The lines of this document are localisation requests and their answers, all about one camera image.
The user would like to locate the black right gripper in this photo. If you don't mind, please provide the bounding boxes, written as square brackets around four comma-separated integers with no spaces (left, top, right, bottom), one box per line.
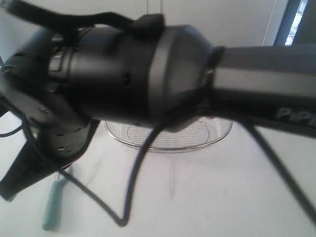
[0,29,90,202]

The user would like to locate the teal handled vegetable peeler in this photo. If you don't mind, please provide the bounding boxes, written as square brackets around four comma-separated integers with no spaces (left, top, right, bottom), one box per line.
[42,172,68,232]

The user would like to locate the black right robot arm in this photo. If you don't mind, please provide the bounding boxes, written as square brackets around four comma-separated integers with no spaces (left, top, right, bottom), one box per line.
[0,12,316,168]

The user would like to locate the oval steel mesh basket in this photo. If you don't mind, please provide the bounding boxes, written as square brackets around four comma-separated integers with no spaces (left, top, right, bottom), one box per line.
[103,117,233,153]

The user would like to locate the white cabinet doors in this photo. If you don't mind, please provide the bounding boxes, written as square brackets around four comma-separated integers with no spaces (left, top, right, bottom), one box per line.
[0,0,289,66]

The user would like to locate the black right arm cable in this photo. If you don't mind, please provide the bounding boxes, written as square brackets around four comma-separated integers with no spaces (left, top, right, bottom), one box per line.
[22,118,316,227]

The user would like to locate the dark window frame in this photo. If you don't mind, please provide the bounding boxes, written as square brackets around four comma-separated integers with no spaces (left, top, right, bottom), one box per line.
[273,0,316,46]

